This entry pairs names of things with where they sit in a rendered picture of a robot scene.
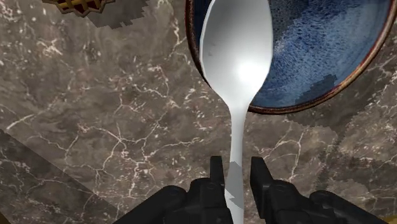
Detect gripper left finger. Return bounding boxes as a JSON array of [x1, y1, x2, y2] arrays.
[[113, 155, 234, 224]]

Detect white spoon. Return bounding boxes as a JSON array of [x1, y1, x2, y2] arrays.
[[199, 0, 274, 224]]

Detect blue bowl with brown rim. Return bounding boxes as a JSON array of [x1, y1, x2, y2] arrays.
[[185, 0, 397, 115]]

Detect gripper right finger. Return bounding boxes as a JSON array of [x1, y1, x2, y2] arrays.
[[249, 156, 389, 224]]

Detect brown and yellow patterned object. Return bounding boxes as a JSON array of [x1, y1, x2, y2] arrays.
[[41, 0, 116, 18]]

